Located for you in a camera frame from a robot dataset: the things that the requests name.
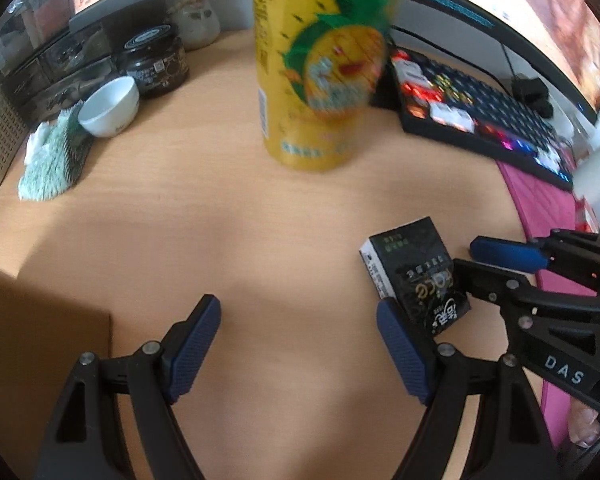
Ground backlit black keyboard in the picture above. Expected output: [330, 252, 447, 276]
[387, 45, 576, 192]

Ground curved black monitor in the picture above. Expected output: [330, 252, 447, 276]
[67, 0, 600, 127]

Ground green cloth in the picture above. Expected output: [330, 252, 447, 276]
[17, 107, 94, 204]

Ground black tissue pack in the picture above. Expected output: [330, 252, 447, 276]
[358, 216, 472, 344]

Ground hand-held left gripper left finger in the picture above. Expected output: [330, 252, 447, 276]
[32, 294, 222, 480]

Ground perforated metal organizer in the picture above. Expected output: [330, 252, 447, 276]
[0, 79, 27, 197]

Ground pink desk mat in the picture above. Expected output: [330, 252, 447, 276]
[495, 160, 600, 452]

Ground white cup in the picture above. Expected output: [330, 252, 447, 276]
[77, 76, 141, 139]

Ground black storage drawers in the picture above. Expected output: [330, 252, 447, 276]
[0, 20, 122, 122]

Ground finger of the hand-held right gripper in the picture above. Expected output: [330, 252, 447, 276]
[451, 259, 600, 332]
[469, 229, 600, 294]

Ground person's right hand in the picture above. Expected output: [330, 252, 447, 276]
[569, 396, 600, 449]

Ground red box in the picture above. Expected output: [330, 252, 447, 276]
[575, 197, 600, 234]

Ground yellow pineapple drink can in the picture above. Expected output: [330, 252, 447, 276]
[250, 0, 406, 174]

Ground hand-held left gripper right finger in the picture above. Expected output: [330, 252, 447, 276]
[376, 298, 566, 480]

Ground black jar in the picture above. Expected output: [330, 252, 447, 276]
[117, 25, 189, 99]

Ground white ceramic pot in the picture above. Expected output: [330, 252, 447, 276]
[166, 0, 220, 51]

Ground black power adapter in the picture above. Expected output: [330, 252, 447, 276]
[510, 77, 554, 117]

